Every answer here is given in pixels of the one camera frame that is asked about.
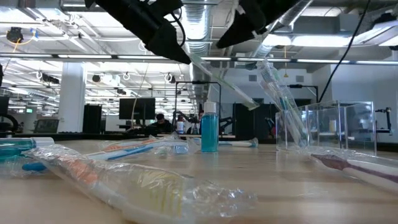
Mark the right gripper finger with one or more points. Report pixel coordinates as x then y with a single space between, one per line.
242 29

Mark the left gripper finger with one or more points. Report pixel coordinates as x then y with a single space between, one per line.
168 46

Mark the green toothbrush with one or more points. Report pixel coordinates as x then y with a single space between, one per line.
230 87
163 151

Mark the blue toothbrush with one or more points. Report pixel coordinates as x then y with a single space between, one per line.
284 102
236 143
130 153

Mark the orange toothbrush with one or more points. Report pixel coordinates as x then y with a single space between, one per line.
124 186
130 145

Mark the pale toothbrush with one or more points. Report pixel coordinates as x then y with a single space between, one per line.
293 127

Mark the black background robot arm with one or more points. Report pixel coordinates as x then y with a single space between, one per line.
384 118

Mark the black computer monitor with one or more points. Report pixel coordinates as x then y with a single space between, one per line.
136 109

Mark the person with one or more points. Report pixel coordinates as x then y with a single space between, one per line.
161 124

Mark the small white bottle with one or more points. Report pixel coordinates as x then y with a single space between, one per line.
180 127

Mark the black cabinet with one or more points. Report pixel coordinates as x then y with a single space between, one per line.
92 118

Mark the white column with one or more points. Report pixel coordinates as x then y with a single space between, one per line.
72 96

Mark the purple toothbrush in clear wrapper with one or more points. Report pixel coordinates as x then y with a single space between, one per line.
357 169

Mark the silver ventilation duct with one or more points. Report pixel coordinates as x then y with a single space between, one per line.
199 28

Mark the black metal stand frame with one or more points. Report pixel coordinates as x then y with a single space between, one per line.
199 82

